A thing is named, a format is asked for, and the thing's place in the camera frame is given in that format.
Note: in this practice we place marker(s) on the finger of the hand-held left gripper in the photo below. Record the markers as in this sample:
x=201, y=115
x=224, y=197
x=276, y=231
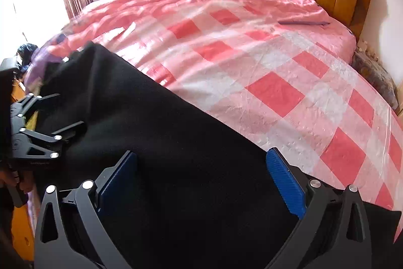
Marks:
x=34, y=100
x=41, y=138

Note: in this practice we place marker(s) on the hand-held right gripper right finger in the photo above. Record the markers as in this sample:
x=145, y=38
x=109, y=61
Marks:
x=286, y=181

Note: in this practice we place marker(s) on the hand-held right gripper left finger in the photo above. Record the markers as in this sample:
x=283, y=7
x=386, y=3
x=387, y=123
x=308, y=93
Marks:
x=121, y=181

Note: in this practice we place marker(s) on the black pants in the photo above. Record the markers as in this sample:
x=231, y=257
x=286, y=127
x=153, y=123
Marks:
x=176, y=146

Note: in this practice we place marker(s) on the person's left hand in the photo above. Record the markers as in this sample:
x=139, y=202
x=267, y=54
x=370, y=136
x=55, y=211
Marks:
x=14, y=178

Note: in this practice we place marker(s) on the dark object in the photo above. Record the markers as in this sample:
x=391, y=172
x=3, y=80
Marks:
x=26, y=53

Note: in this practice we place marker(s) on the pink checkered plastic sheet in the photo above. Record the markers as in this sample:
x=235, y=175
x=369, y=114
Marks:
x=274, y=92

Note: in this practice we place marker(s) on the floral covered nightstand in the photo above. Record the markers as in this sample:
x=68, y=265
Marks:
x=374, y=80

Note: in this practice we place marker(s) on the small ornaments on nightstand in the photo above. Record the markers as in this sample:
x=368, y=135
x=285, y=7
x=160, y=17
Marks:
x=366, y=50

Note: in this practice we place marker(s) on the purple cloth strip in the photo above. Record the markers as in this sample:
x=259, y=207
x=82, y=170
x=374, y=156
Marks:
x=303, y=23

